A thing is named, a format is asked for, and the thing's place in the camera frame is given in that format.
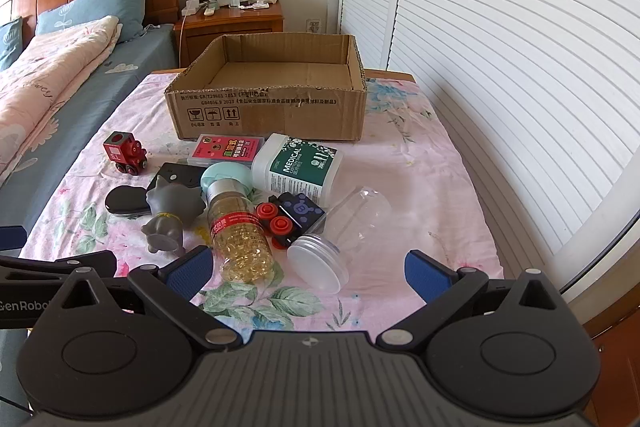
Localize wooden nightstand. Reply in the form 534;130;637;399
173;0;286;68

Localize small blue pillow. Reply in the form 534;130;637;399
0;16;25;72

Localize brown cardboard box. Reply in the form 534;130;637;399
164;33;368;144

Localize black oval case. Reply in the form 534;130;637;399
105;185;151;215

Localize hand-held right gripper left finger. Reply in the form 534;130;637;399
55;246;247;353

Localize teal oval case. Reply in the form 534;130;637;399
200;162;258;198

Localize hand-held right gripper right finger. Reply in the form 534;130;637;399
376;249;576;353

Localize white power cable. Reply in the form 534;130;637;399
144;13;189;68

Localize clear capsule bottle red label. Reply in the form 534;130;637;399
205;179;276;285

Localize pink floral table cloth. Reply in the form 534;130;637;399
20;72;506;338

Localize clear plastic jar white lid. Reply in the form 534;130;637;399
286;187;392;295

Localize grey rubber toy figure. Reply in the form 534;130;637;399
140;175;207;255

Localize red toy train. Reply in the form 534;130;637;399
102;131;149;178

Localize black cube toy red buttons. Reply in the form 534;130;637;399
255;192;328;250

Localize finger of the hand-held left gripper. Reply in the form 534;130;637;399
0;250;118;333
0;226;27;252

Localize white cotton swab container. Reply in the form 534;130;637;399
250;133;346;205

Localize blue bed sheet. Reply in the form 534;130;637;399
0;27;178;228

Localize clear case with pink label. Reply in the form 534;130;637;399
189;133;261;168

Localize black rectangular device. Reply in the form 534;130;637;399
145;162;208;192

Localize pink floral quilt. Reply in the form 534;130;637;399
0;14;124;188

